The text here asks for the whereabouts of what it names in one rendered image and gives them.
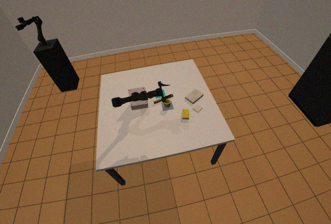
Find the small beige flat tile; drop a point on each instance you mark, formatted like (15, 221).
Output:
(197, 108)

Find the yellow rectangular block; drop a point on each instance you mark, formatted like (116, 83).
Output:
(185, 114)

